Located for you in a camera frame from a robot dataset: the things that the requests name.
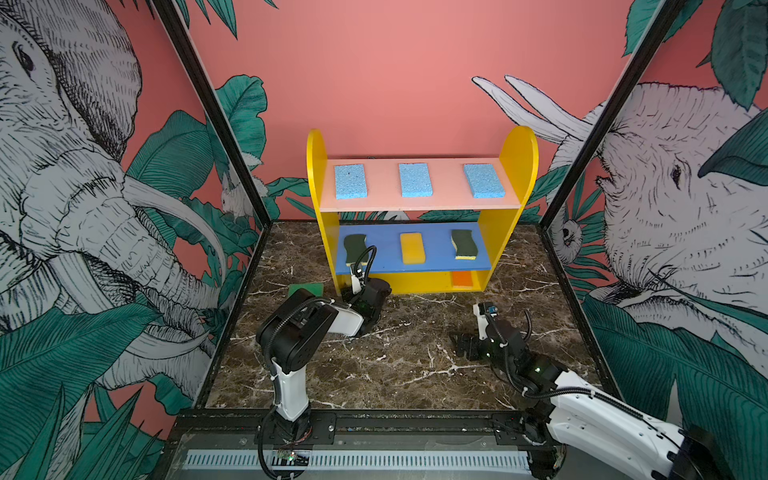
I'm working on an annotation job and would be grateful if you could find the bright green sponge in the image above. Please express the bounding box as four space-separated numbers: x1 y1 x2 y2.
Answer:
288 283 324 297

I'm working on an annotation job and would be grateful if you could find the dark green sponge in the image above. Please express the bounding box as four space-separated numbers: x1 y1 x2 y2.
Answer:
451 229 479 260
343 233 367 266

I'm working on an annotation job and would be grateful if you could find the orange yellow sponge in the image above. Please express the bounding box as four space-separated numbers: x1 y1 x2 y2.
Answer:
451 271 474 289

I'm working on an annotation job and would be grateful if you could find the blue sponge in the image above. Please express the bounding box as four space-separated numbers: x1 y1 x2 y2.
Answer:
399 163 433 198
463 163 506 199
334 164 368 200

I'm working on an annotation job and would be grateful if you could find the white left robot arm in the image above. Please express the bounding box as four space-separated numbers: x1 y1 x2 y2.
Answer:
257 278 392 422

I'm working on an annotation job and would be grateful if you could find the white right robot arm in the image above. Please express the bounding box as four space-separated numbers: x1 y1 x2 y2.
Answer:
449 304 734 479

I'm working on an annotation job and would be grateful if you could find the yellow pink blue shelf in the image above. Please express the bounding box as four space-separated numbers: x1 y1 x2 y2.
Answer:
306 127 539 295

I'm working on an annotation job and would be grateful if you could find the white vent strip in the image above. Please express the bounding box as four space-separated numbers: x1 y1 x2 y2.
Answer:
182 449 531 474

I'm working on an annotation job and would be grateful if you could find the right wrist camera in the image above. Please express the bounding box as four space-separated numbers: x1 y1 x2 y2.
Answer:
472 302 498 341

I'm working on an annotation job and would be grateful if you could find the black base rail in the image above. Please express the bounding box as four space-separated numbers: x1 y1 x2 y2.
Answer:
161 407 655 480

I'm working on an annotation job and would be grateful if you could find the black left frame post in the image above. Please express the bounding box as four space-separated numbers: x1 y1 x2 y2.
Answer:
149 0 272 226

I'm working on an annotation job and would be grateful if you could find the black frame post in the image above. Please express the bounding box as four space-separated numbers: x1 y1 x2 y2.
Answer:
538 0 688 229
149 0 272 226

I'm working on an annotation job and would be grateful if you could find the black right frame post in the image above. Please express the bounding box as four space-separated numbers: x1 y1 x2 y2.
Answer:
538 0 688 229

